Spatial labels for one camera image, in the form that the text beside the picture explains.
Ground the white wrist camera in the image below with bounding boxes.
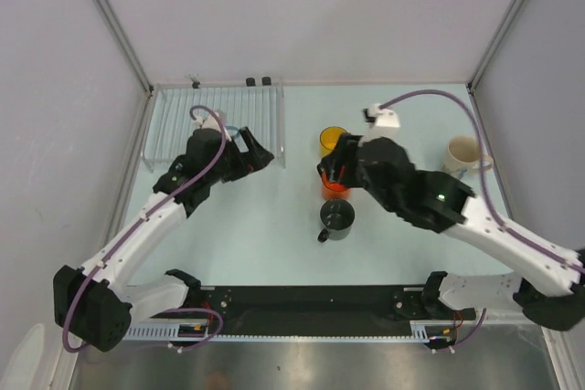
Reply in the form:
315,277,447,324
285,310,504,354
363,103,401,131
192,111,226,132

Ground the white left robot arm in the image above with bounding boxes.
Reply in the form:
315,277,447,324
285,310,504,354
53,128,274,353

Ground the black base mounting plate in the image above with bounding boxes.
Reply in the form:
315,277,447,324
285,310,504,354
148,284,479,337

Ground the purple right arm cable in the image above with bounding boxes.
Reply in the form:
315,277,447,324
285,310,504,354
381,89,585,272

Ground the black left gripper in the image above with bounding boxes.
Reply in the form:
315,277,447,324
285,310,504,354
205,127,272,184

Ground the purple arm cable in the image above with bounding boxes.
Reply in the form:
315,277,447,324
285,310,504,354
381,89,585,272
61,105,229,353

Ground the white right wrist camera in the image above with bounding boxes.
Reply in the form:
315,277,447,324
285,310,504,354
363,103,401,131

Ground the yellow mug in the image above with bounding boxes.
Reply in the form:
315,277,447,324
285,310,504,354
319,126,347,158

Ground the clear acrylic dish rack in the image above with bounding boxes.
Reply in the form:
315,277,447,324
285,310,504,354
141,77,285,172

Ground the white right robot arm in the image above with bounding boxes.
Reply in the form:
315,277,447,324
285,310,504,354
317,134,584,332

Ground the beige patterned ceramic mug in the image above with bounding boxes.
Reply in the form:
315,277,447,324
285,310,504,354
441,136,494,179

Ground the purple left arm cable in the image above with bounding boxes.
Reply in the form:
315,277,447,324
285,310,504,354
61,105,229,353

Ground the slotted cable duct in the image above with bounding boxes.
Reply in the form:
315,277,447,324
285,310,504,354
123,321,454,344

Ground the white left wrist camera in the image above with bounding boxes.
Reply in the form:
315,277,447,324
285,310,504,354
192,111,226,132

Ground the grey mug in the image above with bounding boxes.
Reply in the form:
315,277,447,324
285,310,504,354
317,199,356,243

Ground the orange cup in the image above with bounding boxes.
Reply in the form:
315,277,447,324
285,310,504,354
321,172,351,201

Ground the light blue mug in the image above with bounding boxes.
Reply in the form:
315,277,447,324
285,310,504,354
226,126,240,139

